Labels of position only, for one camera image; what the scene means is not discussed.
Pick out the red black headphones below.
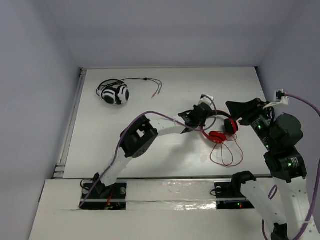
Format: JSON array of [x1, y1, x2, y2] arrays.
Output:
[[202, 110, 239, 144]]

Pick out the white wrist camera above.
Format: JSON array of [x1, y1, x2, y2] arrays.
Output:
[[198, 94, 214, 107], [263, 89, 289, 109]]

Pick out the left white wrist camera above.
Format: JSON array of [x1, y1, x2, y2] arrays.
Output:
[[198, 94, 214, 107]]

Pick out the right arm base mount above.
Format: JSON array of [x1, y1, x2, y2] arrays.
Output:
[[210, 182, 255, 210]]

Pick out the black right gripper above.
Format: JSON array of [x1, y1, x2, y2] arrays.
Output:
[[225, 97, 276, 150]]

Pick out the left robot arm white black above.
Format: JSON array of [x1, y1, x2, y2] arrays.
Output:
[[90, 102, 217, 197]]

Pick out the red headphone cable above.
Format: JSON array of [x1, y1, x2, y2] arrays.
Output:
[[209, 134, 245, 168]]

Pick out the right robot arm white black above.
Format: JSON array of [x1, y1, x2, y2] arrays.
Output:
[[226, 98, 320, 240]]

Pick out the black cable with coloured plugs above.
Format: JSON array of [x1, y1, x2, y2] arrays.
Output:
[[122, 77, 163, 99]]

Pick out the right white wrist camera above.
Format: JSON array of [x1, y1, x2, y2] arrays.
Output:
[[263, 89, 289, 109]]

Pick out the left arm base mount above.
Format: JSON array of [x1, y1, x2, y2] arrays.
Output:
[[79, 179, 127, 211]]

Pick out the white black headphones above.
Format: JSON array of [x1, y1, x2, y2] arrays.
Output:
[[96, 79, 130, 105]]

